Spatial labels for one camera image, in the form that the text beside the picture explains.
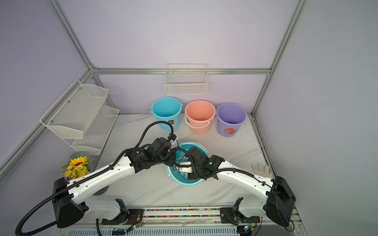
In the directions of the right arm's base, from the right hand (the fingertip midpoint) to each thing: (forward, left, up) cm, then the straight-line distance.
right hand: (192, 165), depth 80 cm
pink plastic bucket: (+35, -5, +4) cm, 36 cm away
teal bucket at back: (+42, +18, +4) cm, 46 cm away
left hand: (+2, +10, +7) cm, 12 cm away
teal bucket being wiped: (-4, +7, -8) cm, 11 cm away
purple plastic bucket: (+31, -26, +4) cm, 41 cm away
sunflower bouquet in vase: (-6, +50, +15) cm, 53 cm away
